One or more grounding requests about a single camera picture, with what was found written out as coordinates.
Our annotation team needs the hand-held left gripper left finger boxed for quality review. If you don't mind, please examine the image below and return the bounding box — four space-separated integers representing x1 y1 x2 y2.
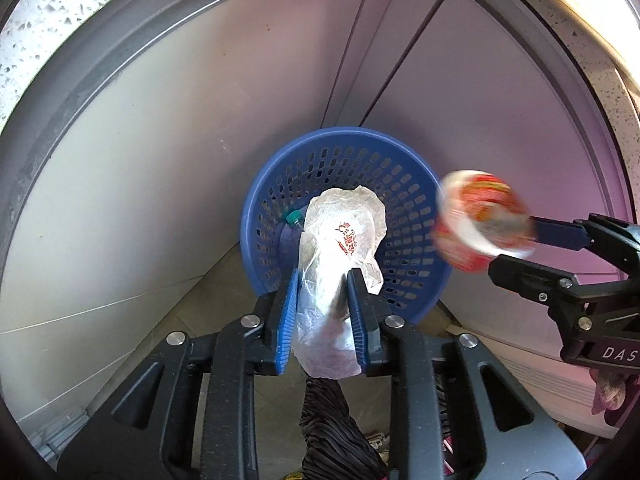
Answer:
57 270 304 480

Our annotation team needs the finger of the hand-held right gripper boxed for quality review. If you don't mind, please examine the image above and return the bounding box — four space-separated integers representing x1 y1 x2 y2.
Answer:
489 256 640 331
530 214 640 261

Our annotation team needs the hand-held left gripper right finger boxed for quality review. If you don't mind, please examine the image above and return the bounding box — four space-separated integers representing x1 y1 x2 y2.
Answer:
347 269 586 480

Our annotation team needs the red white snack packet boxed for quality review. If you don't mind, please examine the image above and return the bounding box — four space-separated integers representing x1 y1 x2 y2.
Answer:
435 169 538 273

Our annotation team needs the clear plastic bag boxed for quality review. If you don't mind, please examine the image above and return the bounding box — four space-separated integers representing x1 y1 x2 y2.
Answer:
291 186 390 380

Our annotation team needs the clear plastic bottle teal cap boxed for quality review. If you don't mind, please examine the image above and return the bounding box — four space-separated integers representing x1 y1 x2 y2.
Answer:
277 209 307 286

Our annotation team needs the blue plastic wastebasket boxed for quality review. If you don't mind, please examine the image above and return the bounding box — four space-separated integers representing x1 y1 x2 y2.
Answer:
241 126 453 325

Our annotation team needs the white ribbed box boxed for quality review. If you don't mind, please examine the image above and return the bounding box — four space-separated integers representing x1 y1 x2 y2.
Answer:
450 327 621 441

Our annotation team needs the black pleated garment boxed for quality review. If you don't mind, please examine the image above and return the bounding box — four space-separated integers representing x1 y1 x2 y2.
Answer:
299 377 391 480

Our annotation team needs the grey cabinet door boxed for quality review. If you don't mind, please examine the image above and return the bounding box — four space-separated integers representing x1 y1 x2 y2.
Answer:
10 0 381 441
350 0 631 311

